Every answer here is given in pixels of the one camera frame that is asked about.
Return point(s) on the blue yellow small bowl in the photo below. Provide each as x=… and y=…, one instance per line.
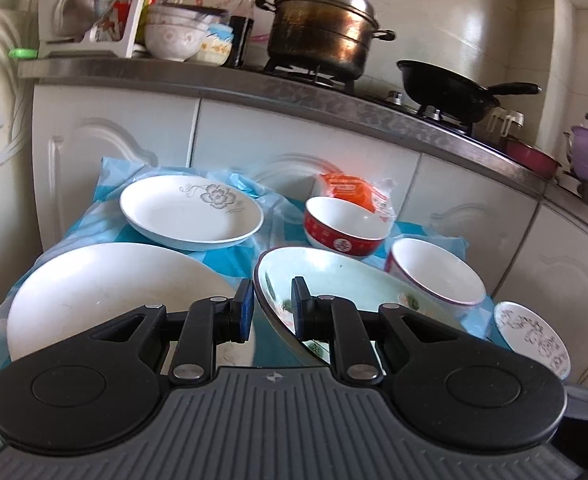
x=216, y=46

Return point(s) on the orange white plastic packet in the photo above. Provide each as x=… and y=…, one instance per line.
x=374, y=196

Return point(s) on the grey steel countertop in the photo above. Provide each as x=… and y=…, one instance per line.
x=305, y=101

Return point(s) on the white plate grey flower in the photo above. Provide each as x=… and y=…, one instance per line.
x=190, y=213

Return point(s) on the stacked white bowls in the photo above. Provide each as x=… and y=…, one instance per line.
x=175, y=32

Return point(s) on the green floral plate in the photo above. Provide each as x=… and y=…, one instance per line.
x=329, y=273

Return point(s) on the white cabinet doors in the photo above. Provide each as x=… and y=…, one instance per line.
x=528, y=250

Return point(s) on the dark soy sauce bottle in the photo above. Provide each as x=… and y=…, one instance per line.
x=241, y=21

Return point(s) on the red shallow bowl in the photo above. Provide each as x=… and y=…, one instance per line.
x=542, y=164

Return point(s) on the red white bowl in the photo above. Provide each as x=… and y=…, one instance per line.
x=341, y=226

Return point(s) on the white utensil rack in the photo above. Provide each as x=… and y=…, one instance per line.
x=115, y=33

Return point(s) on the steel ladle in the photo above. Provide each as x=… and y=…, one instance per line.
x=74, y=18

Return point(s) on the blue patterned bowl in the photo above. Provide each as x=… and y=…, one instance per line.
x=523, y=331

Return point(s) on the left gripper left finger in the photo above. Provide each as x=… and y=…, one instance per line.
x=98, y=388

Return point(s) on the steel steamer pot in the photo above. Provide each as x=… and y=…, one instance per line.
x=330, y=37

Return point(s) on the plain white plate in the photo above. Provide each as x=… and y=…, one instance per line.
x=90, y=285

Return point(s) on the white clip holder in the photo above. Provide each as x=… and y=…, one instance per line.
x=501, y=123

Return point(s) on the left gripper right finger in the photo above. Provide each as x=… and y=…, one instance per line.
x=452, y=388

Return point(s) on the black frying pan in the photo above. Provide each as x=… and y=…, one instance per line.
x=455, y=95

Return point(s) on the white bowl maroon rim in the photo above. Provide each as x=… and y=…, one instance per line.
x=437, y=274

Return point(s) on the gas stove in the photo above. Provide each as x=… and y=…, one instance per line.
x=393, y=97

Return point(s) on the green plastic clip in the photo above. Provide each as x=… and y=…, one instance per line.
x=23, y=54

